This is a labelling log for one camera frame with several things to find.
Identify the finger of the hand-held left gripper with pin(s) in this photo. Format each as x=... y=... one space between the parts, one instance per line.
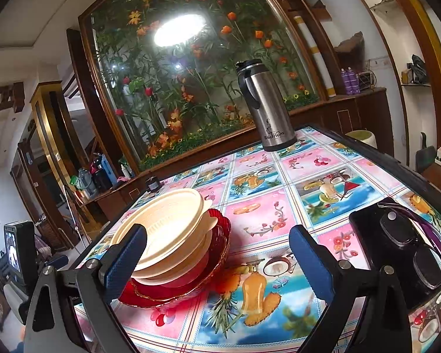
x=57 y=261

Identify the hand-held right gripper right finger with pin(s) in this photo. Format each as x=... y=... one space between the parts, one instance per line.
x=308 y=261

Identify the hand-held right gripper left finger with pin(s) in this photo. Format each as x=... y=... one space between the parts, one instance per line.
x=126 y=261

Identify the beige ribbed plastic bowl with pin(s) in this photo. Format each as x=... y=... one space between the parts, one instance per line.
x=169 y=220
x=191 y=261

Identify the red gold-rimmed glass plate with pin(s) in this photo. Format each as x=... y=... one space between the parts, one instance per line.
x=176 y=294

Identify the red scalloped glass plate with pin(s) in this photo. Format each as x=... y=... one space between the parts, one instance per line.
x=220 y=231

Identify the fruit printed tablecloth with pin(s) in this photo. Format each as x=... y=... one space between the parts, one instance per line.
x=279 y=206

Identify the black glasses case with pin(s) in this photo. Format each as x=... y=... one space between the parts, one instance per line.
x=371 y=239

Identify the green packet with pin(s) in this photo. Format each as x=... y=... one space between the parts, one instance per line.
x=75 y=184

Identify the small black cylindrical device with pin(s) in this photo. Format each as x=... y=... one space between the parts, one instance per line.
x=153 y=184

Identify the pink cloth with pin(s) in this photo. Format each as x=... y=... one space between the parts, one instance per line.
x=124 y=179

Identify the grey electric kettle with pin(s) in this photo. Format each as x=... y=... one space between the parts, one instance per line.
x=86 y=184

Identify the black vacuum flask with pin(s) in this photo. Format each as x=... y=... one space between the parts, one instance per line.
x=99 y=178

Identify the white plastic bottle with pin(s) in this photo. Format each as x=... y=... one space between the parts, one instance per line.
x=126 y=171

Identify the blue water jug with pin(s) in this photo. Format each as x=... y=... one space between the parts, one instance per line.
x=108 y=171

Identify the tall wooden display cabinet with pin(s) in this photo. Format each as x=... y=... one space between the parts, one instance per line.
x=47 y=147

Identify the black purple eyeglasses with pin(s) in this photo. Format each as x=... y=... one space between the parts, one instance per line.
x=426 y=257

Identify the white waste bin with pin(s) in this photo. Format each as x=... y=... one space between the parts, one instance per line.
x=360 y=139

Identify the stainless steel thermos jug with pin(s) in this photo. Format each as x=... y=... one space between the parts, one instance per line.
x=268 y=110

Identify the purple bottle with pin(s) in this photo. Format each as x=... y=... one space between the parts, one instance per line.
x=346 y=81
x=354 y=80

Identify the glass artificial flower display case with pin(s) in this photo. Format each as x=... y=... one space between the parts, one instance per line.
x=191 y=81

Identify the white yellow rolled sheet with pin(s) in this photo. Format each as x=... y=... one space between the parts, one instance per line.
x=318 y=55

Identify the white wall shelves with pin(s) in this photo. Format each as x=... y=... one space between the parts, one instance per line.
x=411 y=70

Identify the gold arched frame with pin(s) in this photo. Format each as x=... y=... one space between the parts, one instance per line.
x=426 y=44

